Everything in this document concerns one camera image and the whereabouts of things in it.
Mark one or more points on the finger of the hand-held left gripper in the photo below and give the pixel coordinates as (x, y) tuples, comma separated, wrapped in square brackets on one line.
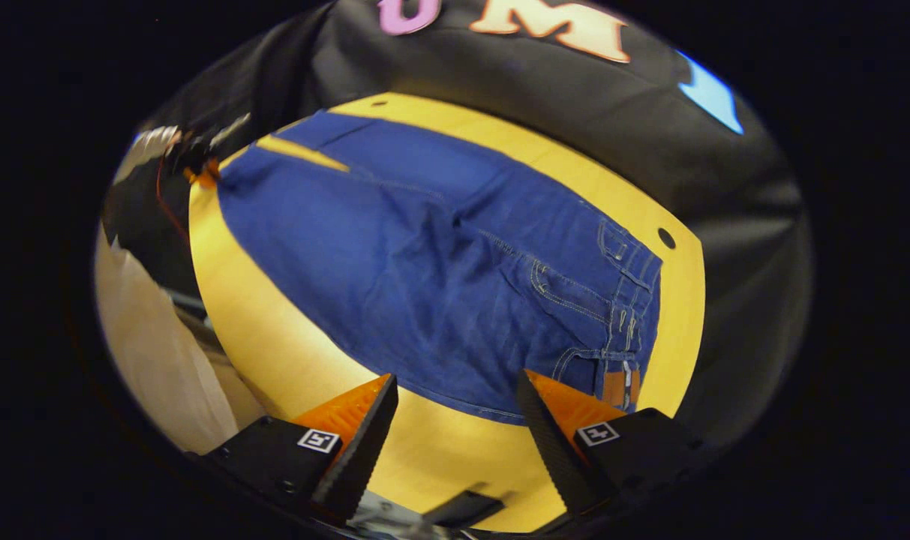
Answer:
[(203, 176)]

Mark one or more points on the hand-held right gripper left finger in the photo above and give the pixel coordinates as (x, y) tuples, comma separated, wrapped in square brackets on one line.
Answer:
[(364, 454)]

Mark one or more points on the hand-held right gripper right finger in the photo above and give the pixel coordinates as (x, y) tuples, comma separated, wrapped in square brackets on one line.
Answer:
[(552, 446)]

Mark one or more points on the blue denim jeans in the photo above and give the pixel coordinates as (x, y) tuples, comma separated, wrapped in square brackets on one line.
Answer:
[(424, 285)]

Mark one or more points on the black backdrop cloth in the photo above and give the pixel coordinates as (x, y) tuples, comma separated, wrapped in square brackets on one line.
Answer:
[(575, 112)]

